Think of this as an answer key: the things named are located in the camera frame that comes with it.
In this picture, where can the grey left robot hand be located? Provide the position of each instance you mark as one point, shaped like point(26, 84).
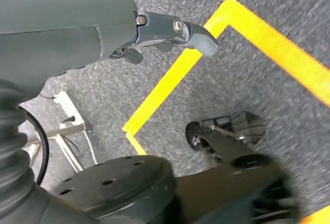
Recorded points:
point(64, 24)

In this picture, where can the white power strip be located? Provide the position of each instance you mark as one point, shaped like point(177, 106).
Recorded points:
point(66, 104)

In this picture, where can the yellow floor tape marking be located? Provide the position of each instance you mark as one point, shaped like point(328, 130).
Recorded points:
point(270, 41)

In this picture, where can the white metal stand frame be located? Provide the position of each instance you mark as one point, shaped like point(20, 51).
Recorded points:
point(64, 131)

